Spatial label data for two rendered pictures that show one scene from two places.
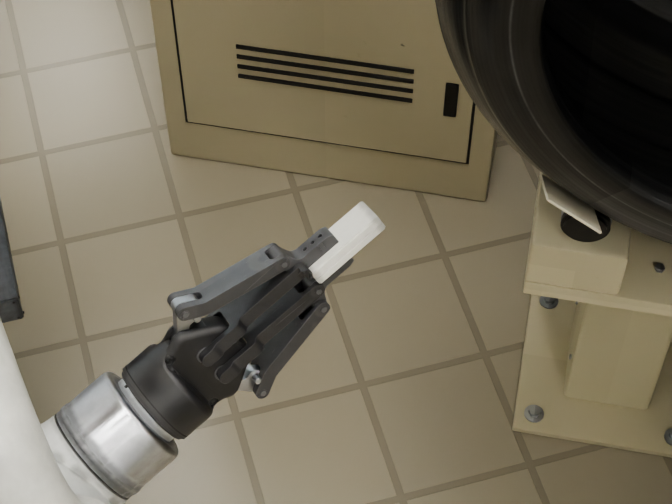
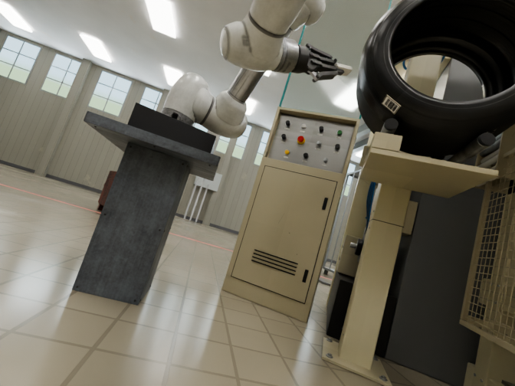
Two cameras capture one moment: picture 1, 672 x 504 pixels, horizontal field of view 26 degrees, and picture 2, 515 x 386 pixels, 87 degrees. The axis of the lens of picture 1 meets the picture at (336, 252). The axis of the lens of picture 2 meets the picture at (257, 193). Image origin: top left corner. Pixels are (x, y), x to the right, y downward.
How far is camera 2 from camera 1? 1.52 m
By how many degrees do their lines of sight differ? 62
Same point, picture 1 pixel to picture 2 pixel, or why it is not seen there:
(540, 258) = (377, 136)
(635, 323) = (369, 310)
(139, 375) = not seen: hidden behind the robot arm
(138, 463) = (291, 43)
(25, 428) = not seen: outside the picture
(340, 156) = (268, 296)
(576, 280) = (387, 145)
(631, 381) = (365, 348)
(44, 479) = not seen: outside the picture
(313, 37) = (274, 249)
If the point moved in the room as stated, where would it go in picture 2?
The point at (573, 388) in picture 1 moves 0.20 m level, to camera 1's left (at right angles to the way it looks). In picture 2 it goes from (342, 351) to (297, 335)
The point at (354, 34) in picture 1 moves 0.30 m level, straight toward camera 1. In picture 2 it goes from (285, 249) to (286, 251)
